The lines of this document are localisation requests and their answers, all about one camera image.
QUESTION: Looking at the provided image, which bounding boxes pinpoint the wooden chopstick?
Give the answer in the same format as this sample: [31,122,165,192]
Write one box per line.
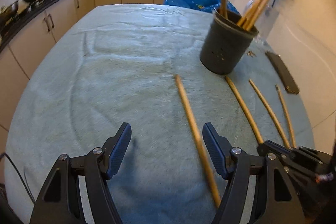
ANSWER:
[276,85,296,148]
[224,76,264,144]
[174,75,221,209]
[249,80,290,148]

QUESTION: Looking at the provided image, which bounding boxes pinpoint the beige lower kitchen cabinets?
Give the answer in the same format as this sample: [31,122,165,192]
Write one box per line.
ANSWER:
[1,0,163,151]

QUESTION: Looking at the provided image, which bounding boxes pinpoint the black flat phone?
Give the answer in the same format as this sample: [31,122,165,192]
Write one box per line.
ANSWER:
[265,51,299,94]

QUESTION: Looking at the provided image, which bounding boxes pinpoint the dark grey utensil holder cup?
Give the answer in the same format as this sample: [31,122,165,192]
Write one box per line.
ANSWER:
[199,9,258,75]

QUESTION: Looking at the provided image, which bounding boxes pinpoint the light blue towel table cover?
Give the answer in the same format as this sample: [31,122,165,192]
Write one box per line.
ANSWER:
[4,3,315,224]

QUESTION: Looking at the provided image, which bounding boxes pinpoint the wooden chopsticks right in cup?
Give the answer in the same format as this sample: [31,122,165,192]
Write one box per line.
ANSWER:
[237,0,269,31]

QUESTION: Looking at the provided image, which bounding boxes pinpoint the black cable at table edge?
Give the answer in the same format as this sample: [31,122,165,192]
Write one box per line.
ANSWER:
[0,152,36,205]

